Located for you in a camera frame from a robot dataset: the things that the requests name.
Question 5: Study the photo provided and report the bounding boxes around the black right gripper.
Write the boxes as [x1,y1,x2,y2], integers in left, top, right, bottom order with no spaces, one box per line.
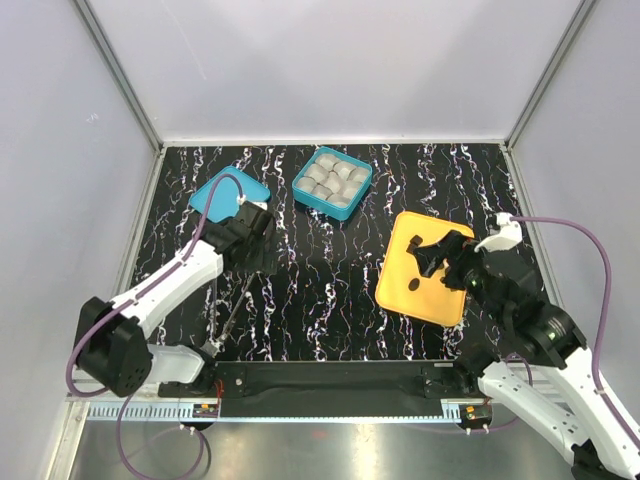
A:
[411,228,505,324]

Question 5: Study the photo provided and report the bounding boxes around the dark round chocolate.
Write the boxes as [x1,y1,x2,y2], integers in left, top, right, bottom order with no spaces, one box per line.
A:
[408,278,420,291]

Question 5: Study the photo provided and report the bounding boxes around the metal tongs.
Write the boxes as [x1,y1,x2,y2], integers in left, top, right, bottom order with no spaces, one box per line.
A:
[203,273,257,358]

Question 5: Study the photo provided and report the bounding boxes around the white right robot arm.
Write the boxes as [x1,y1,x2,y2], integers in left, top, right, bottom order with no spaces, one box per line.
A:
[407,230,639,479]

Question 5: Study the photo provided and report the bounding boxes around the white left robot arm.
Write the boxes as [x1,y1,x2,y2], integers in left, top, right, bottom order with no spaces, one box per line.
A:
[73,201,275,398]

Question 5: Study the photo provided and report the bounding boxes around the dark square chocolate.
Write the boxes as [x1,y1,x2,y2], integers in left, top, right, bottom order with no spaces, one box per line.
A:
[407,235,422,253]

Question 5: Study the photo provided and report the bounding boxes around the teal chocolate box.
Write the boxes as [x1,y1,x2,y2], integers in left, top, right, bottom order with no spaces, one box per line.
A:
[292,147,373,221]

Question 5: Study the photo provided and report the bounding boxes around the teal box lid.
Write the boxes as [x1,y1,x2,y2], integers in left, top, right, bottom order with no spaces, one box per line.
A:
[189,166,271,223]

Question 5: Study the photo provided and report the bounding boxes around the yellow plastic tray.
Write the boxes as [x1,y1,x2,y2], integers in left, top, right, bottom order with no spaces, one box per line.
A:
[375,211,474,327]

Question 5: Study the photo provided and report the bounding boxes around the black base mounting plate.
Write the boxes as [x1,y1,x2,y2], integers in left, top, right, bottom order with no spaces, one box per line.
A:
[159,360,482,421]

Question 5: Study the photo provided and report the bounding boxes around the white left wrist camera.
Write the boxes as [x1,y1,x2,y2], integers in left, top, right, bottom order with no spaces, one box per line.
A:
[236,195,268,210]

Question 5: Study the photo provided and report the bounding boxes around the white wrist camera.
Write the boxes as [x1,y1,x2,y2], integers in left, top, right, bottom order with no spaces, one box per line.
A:
[236,195,268,210]
[474,212,523,253]

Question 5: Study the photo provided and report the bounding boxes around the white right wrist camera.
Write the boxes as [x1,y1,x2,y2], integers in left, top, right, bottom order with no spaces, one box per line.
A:
[474,212,523,253]

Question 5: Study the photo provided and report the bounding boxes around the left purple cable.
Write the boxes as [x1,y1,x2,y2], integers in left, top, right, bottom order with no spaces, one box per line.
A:
[65,174,248,480]

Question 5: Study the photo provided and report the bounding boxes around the aluminium slotted rail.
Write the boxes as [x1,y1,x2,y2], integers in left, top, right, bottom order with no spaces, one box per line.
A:
[88,375,492,427]

